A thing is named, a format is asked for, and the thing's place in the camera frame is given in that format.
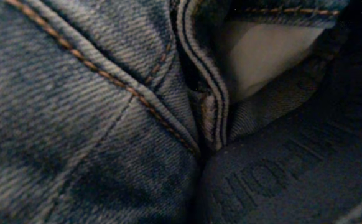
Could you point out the light blue denim jeans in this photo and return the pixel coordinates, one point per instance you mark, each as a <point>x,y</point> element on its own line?
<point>180,112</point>

